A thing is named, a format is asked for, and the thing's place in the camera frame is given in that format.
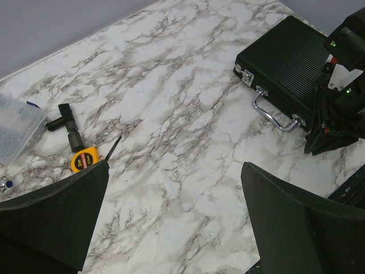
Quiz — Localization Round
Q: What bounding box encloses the clear screw organizer box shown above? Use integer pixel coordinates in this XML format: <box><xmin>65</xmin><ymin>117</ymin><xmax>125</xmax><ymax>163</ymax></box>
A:
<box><xmin>1</xmin><ymin>95</ymin><xmax>47</xmax><ymax>165</ymax></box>

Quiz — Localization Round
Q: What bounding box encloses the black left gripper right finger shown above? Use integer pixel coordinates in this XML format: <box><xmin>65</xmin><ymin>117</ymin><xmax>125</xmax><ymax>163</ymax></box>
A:
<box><xmin>241</xmin><ymin>162</ymin><xmax>364</xmax><ymax>273</ymax></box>

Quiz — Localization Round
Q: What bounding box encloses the white plastic faucet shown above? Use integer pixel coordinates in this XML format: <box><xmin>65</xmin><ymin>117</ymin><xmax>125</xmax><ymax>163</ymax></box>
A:
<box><xmin>0</xmin><ymin>176</ymin><xmax>14</xmax><ymax>195</ymax></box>

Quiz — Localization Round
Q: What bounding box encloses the chrome case handle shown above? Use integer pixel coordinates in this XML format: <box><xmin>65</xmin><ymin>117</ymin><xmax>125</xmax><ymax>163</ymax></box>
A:
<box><xmin>252</xmin><ymin>86</ymin><xmax>306</xmax><ymax>132</ymax></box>

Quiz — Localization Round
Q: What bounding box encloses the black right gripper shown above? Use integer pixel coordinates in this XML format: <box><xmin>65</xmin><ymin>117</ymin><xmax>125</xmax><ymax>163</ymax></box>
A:
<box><xmin>304</xmin><ymin>86</ymin><xmax>364</xmax><ymax>156</ymax></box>

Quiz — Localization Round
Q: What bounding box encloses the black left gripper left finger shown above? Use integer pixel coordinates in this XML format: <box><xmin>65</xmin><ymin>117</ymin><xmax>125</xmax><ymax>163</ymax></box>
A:
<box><xmin>1</xmin><ymin>160</ymin><xmax>110</xmax><ymax>273</ymax></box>

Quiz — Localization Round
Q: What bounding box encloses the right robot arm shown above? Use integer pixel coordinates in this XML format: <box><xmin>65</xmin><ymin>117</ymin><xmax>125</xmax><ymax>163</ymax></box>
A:
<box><xmin>304</xmin><ymin>9</ymin><xmax>364</xmax><ymax>155</ymax></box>

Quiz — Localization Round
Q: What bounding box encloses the black T-shaped pipe fitting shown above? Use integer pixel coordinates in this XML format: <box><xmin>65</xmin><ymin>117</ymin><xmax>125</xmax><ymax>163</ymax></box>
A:
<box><xmin>46</xmin><ymin>103</ymin><xmax>86</xmax><ymax>153</ymax></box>

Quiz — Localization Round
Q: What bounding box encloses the yellow tape measure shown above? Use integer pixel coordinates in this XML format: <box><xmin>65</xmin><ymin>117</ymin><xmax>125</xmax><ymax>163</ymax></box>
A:
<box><xmin>71</xmin><ymin>146</ymin><xmax>101</xmax><ymax>173</ymax></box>

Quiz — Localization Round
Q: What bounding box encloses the black poker case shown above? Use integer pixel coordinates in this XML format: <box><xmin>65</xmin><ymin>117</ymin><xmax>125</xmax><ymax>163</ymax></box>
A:
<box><xmin>233</xmin><ymin>16</ymin><xmax>330</xmax><ymax>131</ymax></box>

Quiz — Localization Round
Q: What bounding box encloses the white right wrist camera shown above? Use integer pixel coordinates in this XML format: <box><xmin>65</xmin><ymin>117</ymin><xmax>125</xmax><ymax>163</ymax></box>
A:
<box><xmin>328</xmin><ymin>64</ymin><xmax>363</xmax><ymax>91</ymax></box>

